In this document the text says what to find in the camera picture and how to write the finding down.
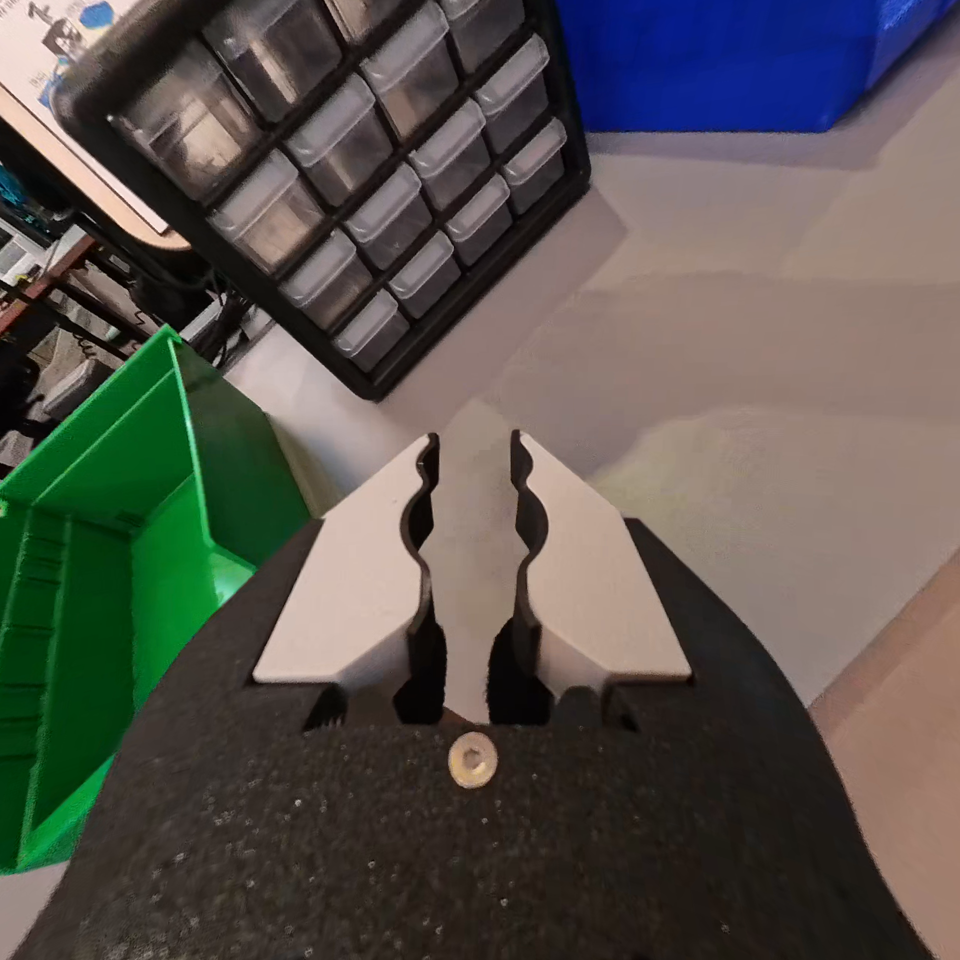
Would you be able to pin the green plastic bin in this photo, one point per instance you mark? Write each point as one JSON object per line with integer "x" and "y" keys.
{"x": 172, "y": 525}

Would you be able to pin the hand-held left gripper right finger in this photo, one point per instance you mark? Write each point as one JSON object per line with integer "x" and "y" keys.
{"x": 600, "y": 592}

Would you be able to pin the blue plastic bin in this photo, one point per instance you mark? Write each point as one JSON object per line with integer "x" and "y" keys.
{"x": 712, "y": 67}

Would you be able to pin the white instruction poster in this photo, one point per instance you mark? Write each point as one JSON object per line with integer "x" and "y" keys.
{"x": 30, "y": 67}

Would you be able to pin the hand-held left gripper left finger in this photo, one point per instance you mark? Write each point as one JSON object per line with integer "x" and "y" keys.
{"x": 352, "y": 592}

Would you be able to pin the black drawer cabinet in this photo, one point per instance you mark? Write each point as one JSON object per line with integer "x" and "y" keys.
{"x": 375, "y": 386}

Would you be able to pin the group of clear cabinet drawers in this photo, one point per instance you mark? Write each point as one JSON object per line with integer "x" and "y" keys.
{"x": 337, "y": 142}

